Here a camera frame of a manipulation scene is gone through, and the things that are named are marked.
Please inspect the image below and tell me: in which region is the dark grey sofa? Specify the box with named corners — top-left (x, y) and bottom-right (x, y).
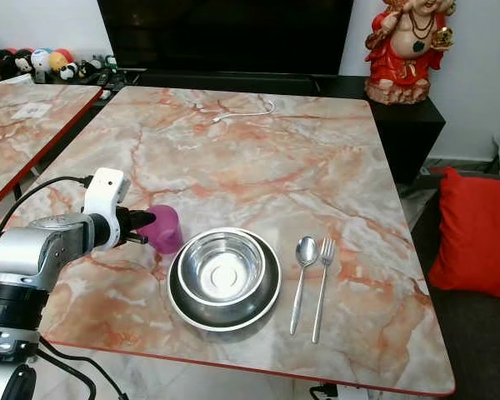
top-left (408, 169), bottom-right (500, 400)

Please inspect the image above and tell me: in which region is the pink plastic cup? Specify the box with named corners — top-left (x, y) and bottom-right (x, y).
top-left (145, 204), bottom-right (184, 256)

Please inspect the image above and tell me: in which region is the small black white plush toy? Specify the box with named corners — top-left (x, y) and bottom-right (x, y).
top-left (58, 58), bottom-right (102, 83)

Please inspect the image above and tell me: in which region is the black television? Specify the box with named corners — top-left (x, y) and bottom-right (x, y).
top-left (97, 0), bottom-right (356, 77)

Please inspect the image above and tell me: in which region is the red laughing buddha statue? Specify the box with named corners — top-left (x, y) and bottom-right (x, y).
top-left (364, 0), bottom-right (458, 106)

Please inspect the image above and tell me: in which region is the orange and yellow ball toy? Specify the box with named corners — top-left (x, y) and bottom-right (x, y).
top-left (50, 48), bottom-right (75, 74)

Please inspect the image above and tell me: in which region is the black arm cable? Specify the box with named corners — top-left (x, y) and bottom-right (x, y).
top-left (37, 337), bottom-right (131, 400)
top-left (0, 174), bottom-right (95, 253)

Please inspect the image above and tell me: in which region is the steel spoon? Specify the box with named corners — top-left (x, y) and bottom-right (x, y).
top-left (288, 236), bottom-right (320, 337)

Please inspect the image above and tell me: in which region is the steel bowl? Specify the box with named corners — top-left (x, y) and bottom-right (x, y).
top-left (177, 231), bottom-right (267, 306)

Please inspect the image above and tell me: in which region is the red cushion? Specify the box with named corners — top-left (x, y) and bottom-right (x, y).
top-left (427, 167), bottom-right (500, 300)

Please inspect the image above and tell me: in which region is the marble print table red edge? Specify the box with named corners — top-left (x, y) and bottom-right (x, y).
top-left (0, 82), bottom-right (104, 214)
top-left (0, 86), bottom-right (458, 397)

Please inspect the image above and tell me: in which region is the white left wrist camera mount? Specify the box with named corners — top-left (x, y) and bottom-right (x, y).
top-left (83, 167), bottom-right (128, 251)

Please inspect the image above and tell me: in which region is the white and blue ball toy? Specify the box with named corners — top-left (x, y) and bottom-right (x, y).
top-left (31, 48), bottom-right (53, 74)

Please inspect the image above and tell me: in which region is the steel fork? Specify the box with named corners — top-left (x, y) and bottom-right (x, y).
top-left (311, 237), bottom-right (337, 345)

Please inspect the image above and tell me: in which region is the steel plate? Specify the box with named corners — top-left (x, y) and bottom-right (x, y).
top-left (167, 227), bottom-right (283, 333)

